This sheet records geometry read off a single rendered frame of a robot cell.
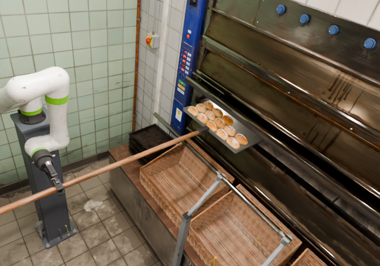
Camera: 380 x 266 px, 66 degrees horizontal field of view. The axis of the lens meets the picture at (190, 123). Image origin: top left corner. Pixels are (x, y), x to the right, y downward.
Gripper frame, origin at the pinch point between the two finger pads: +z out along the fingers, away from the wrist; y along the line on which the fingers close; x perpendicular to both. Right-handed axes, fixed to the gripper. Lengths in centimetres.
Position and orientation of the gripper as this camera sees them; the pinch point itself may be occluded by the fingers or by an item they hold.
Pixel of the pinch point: (58, 187)
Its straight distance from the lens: 160.6
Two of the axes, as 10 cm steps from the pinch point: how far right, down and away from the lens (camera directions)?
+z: 6.3, 5.3, -5.7
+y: -1.5, 8.0, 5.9
